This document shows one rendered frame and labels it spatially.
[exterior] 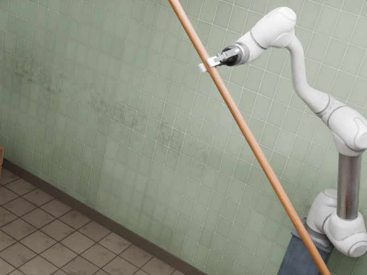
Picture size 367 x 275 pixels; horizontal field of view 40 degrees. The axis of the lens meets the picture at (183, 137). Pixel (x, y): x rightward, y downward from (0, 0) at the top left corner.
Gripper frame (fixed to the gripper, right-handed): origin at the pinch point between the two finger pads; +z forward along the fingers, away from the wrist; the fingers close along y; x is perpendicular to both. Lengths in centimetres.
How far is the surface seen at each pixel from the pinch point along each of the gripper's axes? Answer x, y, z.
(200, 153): -32, 105, -120
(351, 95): -43, -1, -120
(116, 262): -73, 197, -92
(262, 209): -83, 84, -120
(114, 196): -31, 193, -119
